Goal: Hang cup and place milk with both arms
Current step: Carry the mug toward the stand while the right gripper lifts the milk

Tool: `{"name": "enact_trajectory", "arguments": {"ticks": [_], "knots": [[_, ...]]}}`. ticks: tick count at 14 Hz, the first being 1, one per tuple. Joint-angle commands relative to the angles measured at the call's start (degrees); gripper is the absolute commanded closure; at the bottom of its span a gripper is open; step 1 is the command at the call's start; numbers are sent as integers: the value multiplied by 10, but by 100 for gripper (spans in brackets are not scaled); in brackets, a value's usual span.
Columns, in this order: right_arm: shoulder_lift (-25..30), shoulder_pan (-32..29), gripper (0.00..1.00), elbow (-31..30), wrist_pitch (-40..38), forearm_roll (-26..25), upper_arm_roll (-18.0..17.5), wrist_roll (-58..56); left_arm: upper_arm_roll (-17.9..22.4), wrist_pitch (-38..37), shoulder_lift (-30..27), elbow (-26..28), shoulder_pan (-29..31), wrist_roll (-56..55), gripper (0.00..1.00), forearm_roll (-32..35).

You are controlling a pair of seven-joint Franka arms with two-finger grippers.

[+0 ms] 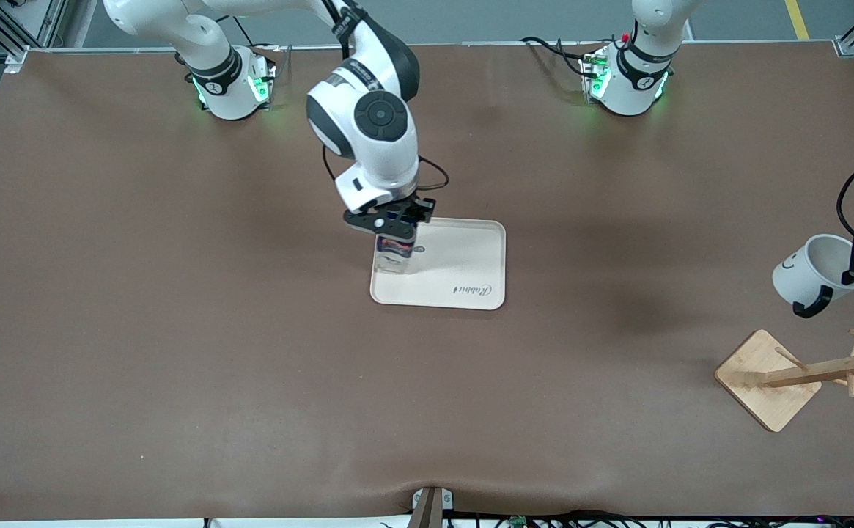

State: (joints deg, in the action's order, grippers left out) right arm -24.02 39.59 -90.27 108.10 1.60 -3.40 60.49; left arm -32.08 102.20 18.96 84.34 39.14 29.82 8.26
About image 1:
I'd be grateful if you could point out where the blue milk carton green cap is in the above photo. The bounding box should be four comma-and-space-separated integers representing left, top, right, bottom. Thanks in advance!
374, 233, 417, 276

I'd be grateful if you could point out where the white mug black handle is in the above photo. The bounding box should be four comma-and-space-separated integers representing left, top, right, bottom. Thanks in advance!
773, 235, 854, 319

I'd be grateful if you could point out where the wooden cup rack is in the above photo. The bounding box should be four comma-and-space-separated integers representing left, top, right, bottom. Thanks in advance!
714, 329, 854, 433

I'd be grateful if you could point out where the beige plastic tray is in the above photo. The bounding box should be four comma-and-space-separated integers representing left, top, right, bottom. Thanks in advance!
369, 215, 507, 311

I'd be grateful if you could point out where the brown table mat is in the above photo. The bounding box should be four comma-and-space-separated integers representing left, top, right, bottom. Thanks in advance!
0, 44, 854, 521

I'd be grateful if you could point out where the yellow floor tape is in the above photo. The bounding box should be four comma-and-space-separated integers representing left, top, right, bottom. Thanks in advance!
784, 0, 812, 41

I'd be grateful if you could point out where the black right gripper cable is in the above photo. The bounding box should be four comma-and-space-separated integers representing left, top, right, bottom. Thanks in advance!
322, 143, 450, 194

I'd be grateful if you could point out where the black right arm base cable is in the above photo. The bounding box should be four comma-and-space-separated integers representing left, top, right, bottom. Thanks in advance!
214, 15, 281, 54

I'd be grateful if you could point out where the black arm base cable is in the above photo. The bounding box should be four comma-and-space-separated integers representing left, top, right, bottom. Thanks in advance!
520, 37, 596, 78
214, 15, 281, 54

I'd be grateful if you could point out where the black left arm base cable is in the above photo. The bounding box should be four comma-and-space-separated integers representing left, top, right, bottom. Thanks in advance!
520, 37, 596, 78

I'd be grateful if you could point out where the camera mount post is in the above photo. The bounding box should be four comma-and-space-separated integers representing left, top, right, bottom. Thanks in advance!
412, 486, 454, 528

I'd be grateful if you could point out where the aluminium frame profile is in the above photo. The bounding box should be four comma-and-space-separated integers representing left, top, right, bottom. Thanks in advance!
0, 0, 68, 63

